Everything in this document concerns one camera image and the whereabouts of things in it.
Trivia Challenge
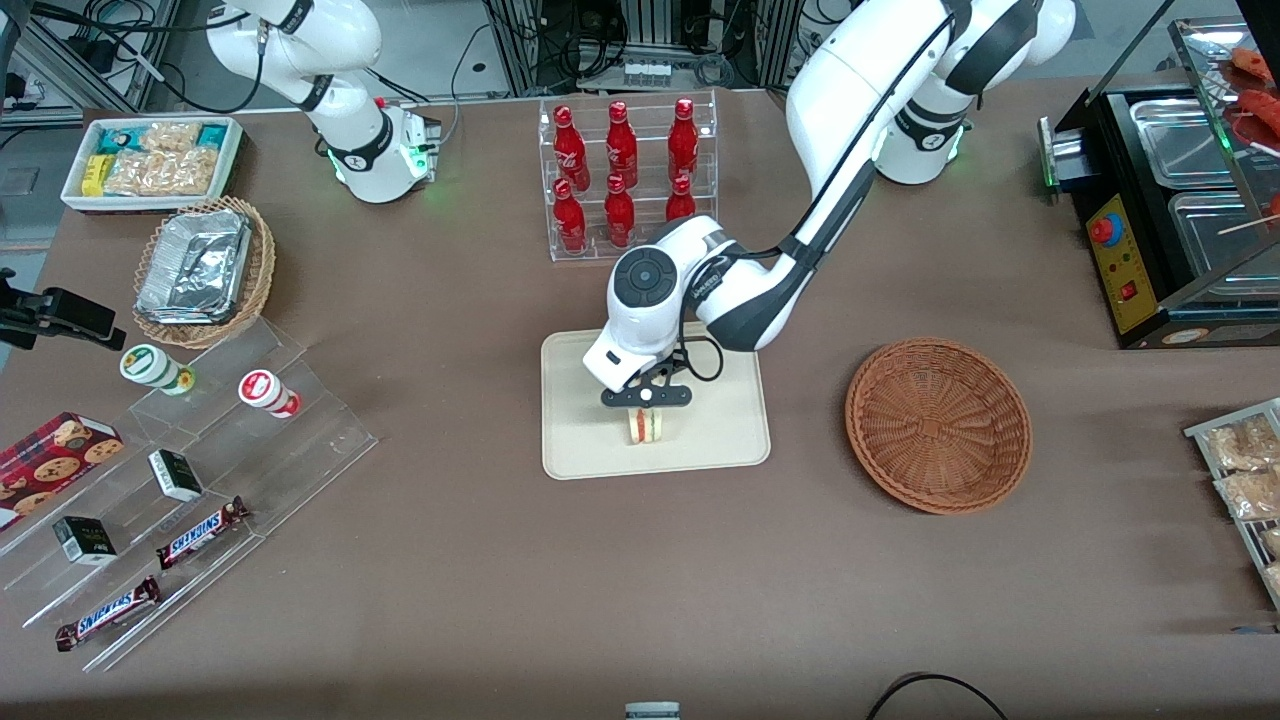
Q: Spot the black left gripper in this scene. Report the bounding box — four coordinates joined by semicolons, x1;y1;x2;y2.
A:
625;350;691;427

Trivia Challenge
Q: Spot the cream plastic tray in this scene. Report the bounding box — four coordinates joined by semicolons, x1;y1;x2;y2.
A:
541;318;772;481

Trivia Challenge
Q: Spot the brown round wicker basket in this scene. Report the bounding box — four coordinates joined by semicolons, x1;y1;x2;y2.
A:
845;338;1033;516

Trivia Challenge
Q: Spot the light oval wicker basket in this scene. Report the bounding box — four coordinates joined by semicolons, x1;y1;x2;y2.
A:
132;195;277;351

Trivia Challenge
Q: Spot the clear acrylic bottle rack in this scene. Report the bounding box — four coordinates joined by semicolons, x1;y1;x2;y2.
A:
538;88;719;263

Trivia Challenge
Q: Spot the clear acrylic stepped display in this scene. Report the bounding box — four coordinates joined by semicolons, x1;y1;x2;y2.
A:
0;318;379;673

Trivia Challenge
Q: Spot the red lid white cup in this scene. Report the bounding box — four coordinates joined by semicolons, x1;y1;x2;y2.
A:
238;369;302;419

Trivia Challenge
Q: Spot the Snickers chocolate bar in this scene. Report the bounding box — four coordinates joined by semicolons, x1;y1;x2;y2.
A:
55;576;163;652
155;497;250;571

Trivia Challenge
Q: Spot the small black carton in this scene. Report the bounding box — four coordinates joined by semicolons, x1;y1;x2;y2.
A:
52;516;118;566
148;449;205;502

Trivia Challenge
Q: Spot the silver foil container stack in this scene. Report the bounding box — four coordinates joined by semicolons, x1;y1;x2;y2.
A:
135;208;253;326

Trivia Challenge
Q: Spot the black hot food warmer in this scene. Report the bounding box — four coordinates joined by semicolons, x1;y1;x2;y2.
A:
1038;15;1280;351

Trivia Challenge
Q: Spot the green lid white cup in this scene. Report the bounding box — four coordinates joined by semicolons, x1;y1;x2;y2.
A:
120;344;197;397

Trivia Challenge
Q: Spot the large rice cracker bag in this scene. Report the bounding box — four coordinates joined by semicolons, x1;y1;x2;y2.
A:
105;148;221;197

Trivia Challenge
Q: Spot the small rice cracker bag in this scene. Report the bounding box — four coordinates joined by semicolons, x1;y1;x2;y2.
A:
140;120;201;153

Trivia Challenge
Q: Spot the clear bagged fried snack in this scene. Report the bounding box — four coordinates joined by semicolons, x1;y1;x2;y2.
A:
1215;470;1280;522
1205;415;1280;473

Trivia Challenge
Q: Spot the steel warmer pan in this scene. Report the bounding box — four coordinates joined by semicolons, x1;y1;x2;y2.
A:
1168;190;1280;279
1130;98;1236;189

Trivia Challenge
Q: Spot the red plaid cookie box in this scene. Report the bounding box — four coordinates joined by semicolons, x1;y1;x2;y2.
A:
0;412;126;531

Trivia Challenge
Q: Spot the white rectangular snack bin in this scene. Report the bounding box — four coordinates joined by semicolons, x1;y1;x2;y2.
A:
60;115;246;216

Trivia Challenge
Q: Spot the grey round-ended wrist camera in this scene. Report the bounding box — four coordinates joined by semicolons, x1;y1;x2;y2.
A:
600;383;694;410

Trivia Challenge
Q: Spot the black table cable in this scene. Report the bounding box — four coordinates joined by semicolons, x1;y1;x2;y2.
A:
865;672;1011;720

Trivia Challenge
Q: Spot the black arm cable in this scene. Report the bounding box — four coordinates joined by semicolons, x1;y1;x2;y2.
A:
680;10;956;386

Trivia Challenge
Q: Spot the grey wire rack tray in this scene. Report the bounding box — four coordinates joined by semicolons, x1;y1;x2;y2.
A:
1185;398;1280;611

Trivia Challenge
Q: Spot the black camera clamp mount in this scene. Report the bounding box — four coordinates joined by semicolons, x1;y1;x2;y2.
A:
0;268;128;351

